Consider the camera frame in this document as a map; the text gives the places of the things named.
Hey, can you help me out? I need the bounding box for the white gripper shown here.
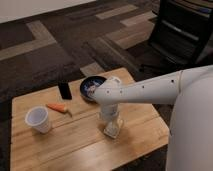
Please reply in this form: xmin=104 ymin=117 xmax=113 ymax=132
xmin=100 ymin=105 xmax=124 ymax=132

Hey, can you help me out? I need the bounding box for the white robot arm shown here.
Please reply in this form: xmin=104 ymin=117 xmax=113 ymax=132
xmin=92 ymin=65 xmax=213 ymax=171

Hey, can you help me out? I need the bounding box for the dark blue bowl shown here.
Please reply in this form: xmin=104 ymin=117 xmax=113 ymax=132
xmin=80 ymin=76 xmax=106 ymax=101

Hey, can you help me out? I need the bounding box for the orange carrot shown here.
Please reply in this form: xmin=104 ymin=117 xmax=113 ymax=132
xmin=47 ymin=103 xmax=72 ymax=116

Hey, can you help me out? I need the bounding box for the black phone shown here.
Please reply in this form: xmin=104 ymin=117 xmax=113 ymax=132
xmin=58 ymin=83 xmax=72 ymax=100

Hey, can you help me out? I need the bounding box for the white plastic cup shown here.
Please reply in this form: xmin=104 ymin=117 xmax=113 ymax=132
xmin=25 ymin=106 xmax=51 ymax=134

